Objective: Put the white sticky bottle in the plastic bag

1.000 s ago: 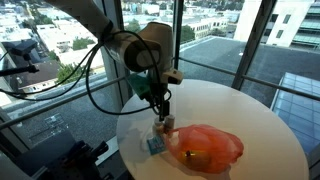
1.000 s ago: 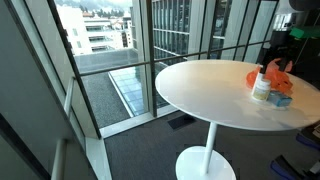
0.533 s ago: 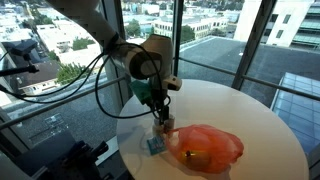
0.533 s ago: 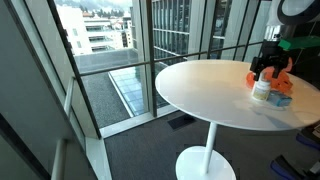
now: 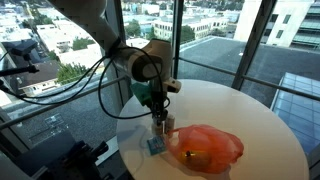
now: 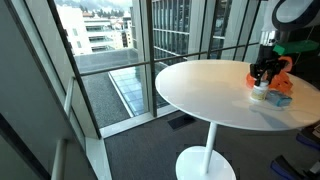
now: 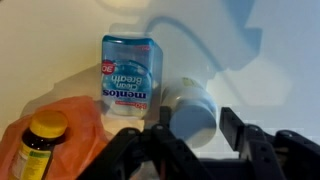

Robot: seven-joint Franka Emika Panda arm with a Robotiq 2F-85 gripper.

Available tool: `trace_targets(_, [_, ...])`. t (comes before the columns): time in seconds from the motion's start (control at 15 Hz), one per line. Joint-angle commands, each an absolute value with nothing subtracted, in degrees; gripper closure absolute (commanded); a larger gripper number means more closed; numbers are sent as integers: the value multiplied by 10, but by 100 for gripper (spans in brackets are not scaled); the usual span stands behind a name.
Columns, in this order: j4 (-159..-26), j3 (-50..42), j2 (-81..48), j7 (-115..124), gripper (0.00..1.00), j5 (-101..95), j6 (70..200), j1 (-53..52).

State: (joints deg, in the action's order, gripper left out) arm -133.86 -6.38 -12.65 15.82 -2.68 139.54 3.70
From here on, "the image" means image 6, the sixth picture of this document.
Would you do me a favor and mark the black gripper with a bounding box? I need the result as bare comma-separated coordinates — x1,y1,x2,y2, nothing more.
250,43,284,87

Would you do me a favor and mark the short white-capped bottle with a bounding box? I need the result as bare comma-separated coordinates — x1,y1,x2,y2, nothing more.
250,80,270,102

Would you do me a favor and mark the blue and white box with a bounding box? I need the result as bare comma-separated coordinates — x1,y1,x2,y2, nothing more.
265,89,294,108

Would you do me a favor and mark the blue and black cart foot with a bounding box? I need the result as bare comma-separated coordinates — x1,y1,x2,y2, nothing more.
295,132,320,151
269,154,320,180

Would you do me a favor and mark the dark floor vent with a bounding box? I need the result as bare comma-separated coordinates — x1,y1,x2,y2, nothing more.
167,114,197,131

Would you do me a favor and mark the dark window mullion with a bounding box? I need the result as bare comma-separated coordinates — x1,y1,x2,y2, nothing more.
46,0,103,140
144,0,158,118

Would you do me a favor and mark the dark window handrail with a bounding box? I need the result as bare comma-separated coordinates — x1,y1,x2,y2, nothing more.
73,41,264,78

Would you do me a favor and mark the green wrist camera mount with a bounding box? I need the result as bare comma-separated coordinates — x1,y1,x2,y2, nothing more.
273,39,320,56

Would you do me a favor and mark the white round pedestal table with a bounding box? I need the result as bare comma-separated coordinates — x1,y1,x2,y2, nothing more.
154,59,320,180

